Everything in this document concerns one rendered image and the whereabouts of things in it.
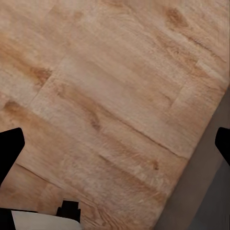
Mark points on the stairs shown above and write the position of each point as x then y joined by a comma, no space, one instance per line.
201,198

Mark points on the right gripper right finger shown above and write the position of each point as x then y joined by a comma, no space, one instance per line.
222,142

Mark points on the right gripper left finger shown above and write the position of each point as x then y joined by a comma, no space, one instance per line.
11,143

